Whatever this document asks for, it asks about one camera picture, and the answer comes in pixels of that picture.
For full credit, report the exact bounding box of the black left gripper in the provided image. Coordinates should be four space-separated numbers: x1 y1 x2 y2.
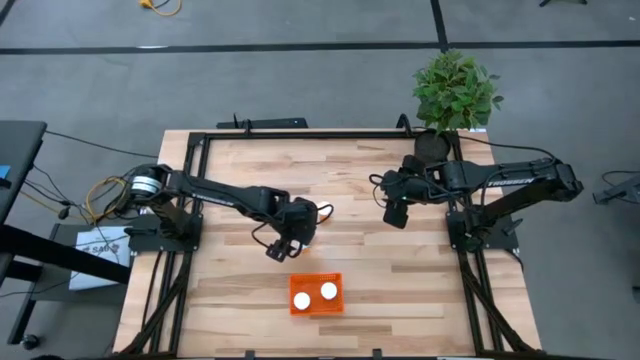
264 196 320 263

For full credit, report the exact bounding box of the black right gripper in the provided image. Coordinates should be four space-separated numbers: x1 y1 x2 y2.
369 167 427 203

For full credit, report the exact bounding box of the orange plastic slotted basket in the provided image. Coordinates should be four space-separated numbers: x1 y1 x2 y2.
288 271 346 317

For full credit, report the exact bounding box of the round black plant pot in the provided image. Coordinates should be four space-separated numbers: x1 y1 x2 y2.
413 129 452 165

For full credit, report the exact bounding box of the green leafy potted plant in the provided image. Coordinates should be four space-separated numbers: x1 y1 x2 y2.
411 48 505 135

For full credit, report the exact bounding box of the long black bar device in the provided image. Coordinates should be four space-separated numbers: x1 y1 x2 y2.
215 113 310 131

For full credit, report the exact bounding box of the white printed cardboard box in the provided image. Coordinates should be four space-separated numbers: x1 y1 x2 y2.
68 225 133 292

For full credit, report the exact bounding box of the dark grey desk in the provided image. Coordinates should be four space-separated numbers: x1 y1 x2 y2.
0 119 132 346

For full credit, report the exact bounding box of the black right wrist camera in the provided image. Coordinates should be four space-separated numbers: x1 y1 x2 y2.
383 199 410 231

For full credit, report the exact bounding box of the black aluminium table frame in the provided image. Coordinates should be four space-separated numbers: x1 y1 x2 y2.
118 128 540 359

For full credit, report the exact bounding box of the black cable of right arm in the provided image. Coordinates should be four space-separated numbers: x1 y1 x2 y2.
455 133 559 164

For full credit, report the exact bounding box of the yellow looped cable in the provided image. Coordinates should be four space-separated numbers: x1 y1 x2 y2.
83 174 129 224

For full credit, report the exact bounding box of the thin black floor cable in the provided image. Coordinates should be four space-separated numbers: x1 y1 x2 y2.
44 129 160 160

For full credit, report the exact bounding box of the black stand foot with cable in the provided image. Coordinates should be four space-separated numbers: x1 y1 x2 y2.
591 170 640 206

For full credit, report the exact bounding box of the yellow extension cable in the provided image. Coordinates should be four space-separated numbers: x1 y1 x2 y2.
138 0 183 18

